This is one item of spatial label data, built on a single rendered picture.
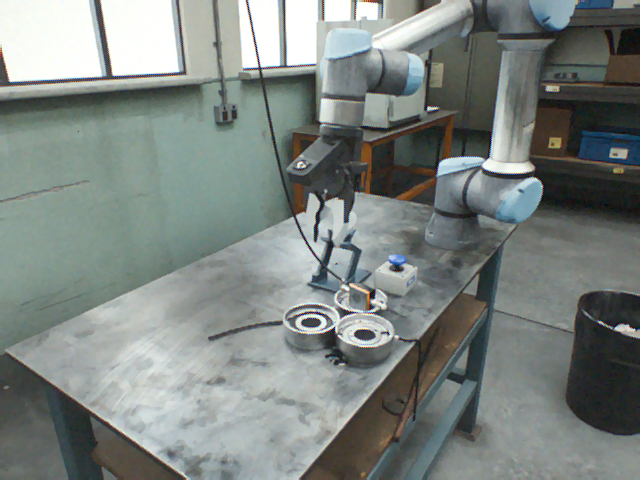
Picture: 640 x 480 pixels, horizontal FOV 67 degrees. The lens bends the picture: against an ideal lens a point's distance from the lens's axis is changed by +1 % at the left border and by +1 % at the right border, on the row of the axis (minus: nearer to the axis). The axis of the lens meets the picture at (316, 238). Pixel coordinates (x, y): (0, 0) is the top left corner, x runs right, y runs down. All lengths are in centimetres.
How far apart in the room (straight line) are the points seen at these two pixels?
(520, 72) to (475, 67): 350
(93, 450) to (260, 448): 51
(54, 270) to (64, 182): 39
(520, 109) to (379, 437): 76
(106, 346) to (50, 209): 140
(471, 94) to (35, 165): 357
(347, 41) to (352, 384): 55
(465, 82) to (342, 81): 389
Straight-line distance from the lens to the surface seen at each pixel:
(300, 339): 86
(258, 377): 82
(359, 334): 89
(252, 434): 73
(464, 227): 131
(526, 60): 115
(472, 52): 466
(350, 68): 81
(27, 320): 241
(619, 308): 218
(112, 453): 113
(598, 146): 425
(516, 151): 118
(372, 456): 105
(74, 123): 232
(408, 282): 106
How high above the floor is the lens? 131
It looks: 22 degrees down
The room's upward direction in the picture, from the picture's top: straight up
